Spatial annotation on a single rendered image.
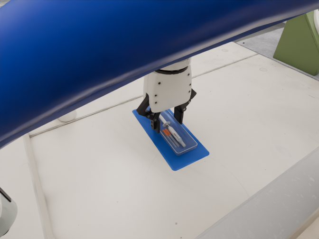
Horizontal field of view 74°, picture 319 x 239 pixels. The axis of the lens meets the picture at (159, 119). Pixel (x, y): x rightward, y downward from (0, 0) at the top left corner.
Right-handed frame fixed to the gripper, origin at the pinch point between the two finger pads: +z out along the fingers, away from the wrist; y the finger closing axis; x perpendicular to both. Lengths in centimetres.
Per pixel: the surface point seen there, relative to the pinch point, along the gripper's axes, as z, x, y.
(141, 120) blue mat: 3.4, -6.5, 4.2
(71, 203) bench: 3.4, 8.2, 25.5
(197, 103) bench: 3.4, -5.2, -13.3
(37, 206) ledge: -1.1, 8.7, 29.8
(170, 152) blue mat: 3.4, 6.7, 3.1
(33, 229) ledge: -1.1, 12.4, 30.7
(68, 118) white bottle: 2.1, -15.1, 21.2
